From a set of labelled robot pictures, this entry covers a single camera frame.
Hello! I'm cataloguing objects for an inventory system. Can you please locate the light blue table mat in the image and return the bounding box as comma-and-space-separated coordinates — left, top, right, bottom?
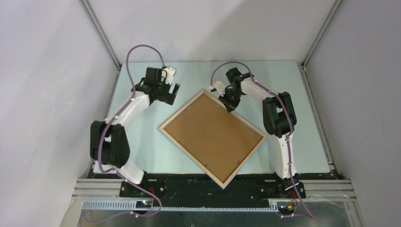
110, 61, 330, 174

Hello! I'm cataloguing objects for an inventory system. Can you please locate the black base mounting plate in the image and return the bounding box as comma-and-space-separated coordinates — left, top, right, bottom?
119, 174, 306, 209

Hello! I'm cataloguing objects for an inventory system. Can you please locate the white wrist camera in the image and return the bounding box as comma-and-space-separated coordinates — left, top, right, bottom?
209, 81, 226, 96
161, 66, 176, 85

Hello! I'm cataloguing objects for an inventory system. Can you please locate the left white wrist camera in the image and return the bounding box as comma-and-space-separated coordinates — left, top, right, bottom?
161, 66, 176, 85

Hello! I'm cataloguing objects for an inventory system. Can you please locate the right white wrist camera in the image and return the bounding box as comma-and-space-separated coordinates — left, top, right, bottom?
209, 81, 226, 96

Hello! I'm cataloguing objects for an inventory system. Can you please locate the light wooden picture frame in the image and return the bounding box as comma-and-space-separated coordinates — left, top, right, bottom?
158, 89, 269, 190

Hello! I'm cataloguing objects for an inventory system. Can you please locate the aluminium rail frame front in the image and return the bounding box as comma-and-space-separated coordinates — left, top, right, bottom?
72, 177, 359, 218

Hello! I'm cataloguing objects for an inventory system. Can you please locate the left aluminium corner post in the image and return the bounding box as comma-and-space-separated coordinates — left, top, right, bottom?
78, 0, 122, 71

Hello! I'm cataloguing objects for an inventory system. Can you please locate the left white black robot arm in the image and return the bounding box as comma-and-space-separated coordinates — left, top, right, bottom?
90, 66, 180, 197

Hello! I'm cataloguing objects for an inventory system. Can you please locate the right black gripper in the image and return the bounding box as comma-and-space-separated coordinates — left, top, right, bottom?
218, 88, 242, 113

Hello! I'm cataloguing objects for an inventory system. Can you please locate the aluminium corner post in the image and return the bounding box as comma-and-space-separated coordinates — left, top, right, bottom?
78, 0, 122, 71
301, 0, 344, 72

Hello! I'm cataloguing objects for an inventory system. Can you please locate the brown fibreboard backing board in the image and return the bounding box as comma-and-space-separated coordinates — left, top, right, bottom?
163, 93, 264, 184

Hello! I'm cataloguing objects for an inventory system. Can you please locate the right aluminium corner post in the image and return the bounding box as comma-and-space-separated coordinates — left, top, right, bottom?
301, 0, 344, 72

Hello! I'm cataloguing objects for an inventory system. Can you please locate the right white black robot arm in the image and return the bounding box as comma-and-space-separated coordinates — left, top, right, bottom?
210, 68, 299, 198

